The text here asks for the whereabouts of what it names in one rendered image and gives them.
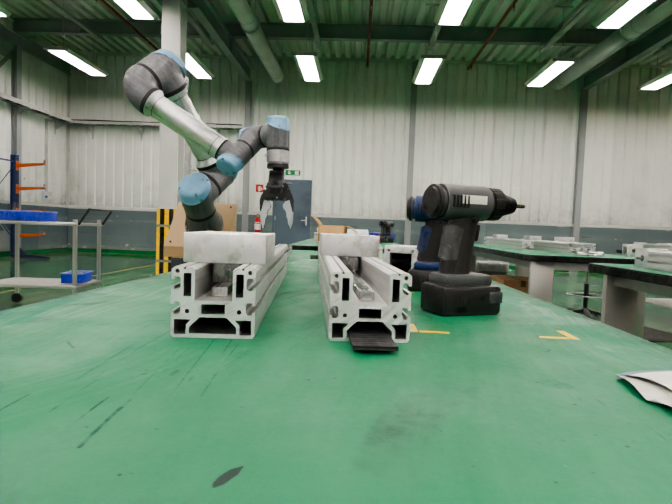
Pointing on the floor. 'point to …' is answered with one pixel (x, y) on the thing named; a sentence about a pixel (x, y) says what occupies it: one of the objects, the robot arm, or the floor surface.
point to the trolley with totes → (75, 279)
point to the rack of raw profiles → (18, 203)
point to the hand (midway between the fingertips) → (276, 225)
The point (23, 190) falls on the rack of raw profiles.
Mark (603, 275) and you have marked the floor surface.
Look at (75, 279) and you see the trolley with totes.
